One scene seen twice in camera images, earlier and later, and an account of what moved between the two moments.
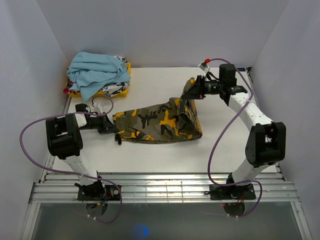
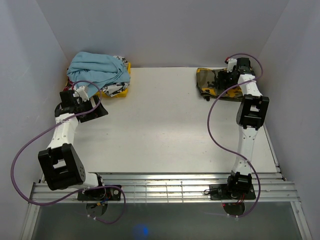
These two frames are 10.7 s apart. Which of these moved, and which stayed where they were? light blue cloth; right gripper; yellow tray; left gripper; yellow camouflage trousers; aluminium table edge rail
Moved: right gripper; yellow camouflage trousers; left gripper
Stayed: light blue cloth; aluminium table edge rail; yellow tray
